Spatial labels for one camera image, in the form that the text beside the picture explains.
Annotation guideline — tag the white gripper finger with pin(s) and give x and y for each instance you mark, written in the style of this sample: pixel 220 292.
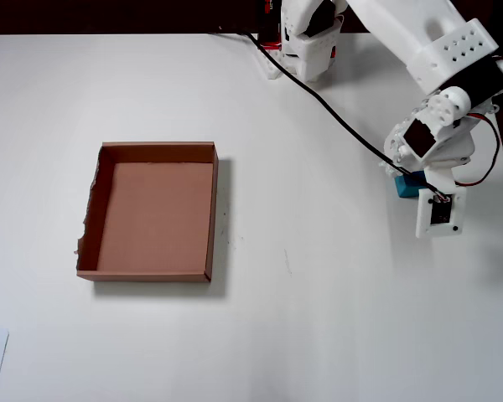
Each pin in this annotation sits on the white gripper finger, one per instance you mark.
pixel 392 168

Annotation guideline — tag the blue cube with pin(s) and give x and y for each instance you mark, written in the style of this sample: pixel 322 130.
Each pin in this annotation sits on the blue cube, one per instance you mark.
pixel 408 186

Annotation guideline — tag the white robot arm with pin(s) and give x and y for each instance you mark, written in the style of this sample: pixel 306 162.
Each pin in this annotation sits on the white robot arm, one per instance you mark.
pixel 402 37

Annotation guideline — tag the brown cardboard box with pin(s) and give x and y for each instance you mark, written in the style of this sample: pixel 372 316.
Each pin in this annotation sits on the brown cardboard box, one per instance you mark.
pixel 155 218

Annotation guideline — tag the black red table clamp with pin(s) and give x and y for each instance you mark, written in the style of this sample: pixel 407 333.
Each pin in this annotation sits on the black red table clamp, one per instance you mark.
pixel 272 25
pixel 334 50

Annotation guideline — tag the wrist camera board mount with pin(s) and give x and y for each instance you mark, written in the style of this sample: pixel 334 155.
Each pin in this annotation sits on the wrist camera board mount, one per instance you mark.
pixel 425 218

